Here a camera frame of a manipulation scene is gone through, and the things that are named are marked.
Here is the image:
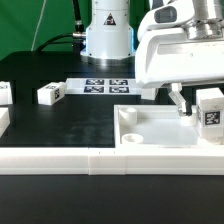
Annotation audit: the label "white U-shaped fence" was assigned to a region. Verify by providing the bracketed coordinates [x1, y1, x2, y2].
[0, 107, 224, 176]

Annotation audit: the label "sheet of fiducial markers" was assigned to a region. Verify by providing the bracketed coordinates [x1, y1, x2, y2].
[66, 78, 140, 95]

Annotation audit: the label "black cable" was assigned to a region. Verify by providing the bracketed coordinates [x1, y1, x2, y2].
[35, 0, 86, 56]

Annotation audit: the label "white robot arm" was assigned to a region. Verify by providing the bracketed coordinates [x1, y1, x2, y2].
[81, 0, 224, 116]

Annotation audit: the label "white cable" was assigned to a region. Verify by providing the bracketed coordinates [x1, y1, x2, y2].
[30, 0, 47, 52]

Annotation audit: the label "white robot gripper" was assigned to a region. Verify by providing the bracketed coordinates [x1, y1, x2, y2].
[135, 0, 224, 116]

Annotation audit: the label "white square tabletop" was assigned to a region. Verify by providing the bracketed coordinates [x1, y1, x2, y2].
[114, 105, 224, 148]

